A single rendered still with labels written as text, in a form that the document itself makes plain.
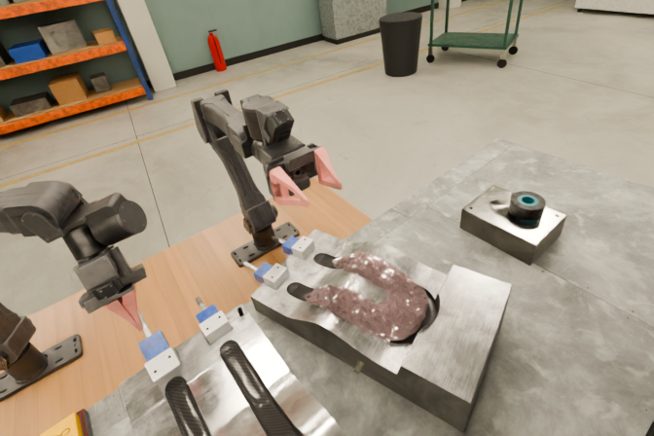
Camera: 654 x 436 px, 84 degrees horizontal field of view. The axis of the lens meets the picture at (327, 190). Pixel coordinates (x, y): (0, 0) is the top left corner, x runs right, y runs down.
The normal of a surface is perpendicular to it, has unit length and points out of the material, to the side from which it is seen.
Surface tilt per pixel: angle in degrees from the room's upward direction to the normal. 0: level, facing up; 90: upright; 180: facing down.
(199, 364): 0
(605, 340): 0
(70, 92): 90
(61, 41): 90
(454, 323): 0
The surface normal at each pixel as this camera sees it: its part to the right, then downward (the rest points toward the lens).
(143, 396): -0.12, -0.80
